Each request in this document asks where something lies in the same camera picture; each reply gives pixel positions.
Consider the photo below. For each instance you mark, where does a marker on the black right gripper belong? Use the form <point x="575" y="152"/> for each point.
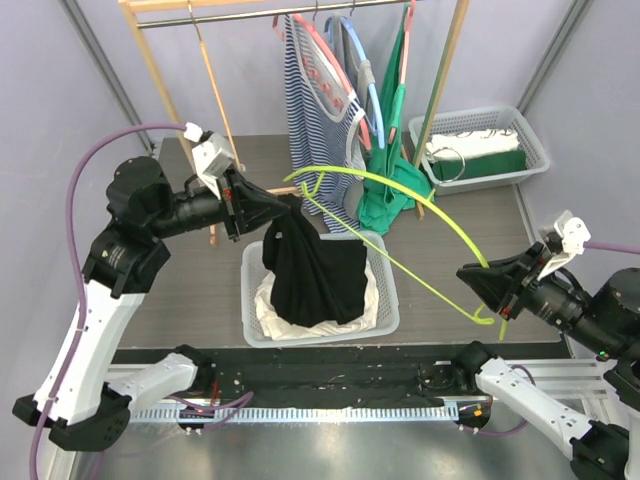
<point x="518" y="284"/>

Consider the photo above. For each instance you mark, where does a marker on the white slotted cable duct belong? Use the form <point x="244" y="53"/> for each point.
<point x="174" y="413"/>

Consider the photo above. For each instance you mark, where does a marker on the white perforated basket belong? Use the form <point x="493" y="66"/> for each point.
<point x="253" y="272"/>
<point x="496" y="117"/>

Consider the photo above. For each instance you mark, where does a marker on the folded white garment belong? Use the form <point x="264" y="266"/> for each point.
<point x="471" y="144"/>

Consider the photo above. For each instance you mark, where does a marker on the lime green hanger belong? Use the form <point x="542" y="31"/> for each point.
<point x="351" y="193"/>

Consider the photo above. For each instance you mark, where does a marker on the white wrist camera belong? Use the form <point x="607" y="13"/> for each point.
<point x="212" y="156"/>
<point x="564" y="239"/>

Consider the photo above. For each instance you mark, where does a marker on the folded green garment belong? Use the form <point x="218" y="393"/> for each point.
<point x="488" y="165"/>

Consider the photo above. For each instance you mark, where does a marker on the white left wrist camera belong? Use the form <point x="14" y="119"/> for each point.
<point x="212" y="156"/>

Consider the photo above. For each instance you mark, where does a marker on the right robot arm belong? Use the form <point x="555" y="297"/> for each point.
<point x="606" y="324"/>

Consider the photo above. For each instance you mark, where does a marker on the grey tank top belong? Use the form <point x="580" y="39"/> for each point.
<point x="349" y="52"/>

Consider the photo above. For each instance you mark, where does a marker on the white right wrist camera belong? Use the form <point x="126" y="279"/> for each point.
<point x="564" y="239"/>

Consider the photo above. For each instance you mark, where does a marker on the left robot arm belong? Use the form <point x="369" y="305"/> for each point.
<point x="82" y="411"/>

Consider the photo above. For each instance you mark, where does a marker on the black tank top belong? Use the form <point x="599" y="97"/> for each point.
<point x="315" y="279"/>

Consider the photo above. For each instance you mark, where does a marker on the white perforated back basket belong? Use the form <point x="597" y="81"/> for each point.
<point x="496" y="117"/>

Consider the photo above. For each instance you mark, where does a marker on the blue hanger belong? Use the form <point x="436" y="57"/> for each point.
<point x="373" y="113"/>

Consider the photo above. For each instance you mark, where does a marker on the yellow velvet hanger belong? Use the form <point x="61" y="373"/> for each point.
<point x="215" y="88"/>

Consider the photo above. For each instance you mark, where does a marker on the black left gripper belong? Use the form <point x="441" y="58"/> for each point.
<point x="254" y="206"/>

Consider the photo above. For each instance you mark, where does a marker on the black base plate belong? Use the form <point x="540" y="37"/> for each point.
<point x="332" y="377"/>

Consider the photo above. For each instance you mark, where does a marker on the green tank top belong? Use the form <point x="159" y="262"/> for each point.
<point x="380" y="203"/>

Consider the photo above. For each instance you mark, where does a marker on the white perforated front basket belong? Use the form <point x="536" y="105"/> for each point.
<point x="253" y="272"/>

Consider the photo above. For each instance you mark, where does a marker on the blue white striped tank top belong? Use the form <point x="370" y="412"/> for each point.
<point x="311" y="120"/>

